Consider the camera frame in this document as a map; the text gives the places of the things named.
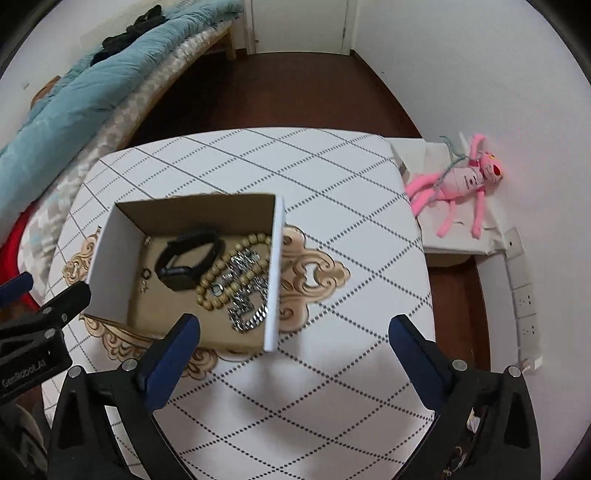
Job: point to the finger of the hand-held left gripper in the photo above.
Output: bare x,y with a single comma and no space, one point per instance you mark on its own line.
16,288
64,304

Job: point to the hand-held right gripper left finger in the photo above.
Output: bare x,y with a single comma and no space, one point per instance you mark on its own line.
171,364

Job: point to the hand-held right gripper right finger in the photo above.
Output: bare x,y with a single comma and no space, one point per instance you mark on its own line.
415,364

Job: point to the black smart band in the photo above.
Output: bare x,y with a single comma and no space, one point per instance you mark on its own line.
178,277

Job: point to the white cardboard box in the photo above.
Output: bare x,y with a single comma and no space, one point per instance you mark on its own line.
274,277

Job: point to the red blanket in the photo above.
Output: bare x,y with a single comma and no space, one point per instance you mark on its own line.
14,240

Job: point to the white charger plug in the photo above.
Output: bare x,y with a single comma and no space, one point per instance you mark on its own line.
532,362

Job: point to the white flat box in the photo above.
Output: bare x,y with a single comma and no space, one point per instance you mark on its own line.
443,244

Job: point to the diamond-patterned white tablecloth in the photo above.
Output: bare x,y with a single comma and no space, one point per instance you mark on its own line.
323,207

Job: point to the light blue quilt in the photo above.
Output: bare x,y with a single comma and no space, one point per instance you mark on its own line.
69,106

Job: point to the pink plush toy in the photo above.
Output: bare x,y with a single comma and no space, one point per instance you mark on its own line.
461,180

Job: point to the brown plush item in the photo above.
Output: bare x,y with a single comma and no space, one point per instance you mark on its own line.
44,92

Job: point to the black clothing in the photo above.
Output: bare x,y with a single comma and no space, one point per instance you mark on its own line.
120,41

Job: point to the white door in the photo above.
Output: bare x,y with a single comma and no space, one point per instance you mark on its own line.
300,23

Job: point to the white wall socket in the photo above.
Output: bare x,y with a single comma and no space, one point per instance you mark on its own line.
515,242
530,332
524,302

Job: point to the wooden bed frame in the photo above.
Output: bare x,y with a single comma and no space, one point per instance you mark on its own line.
229,46

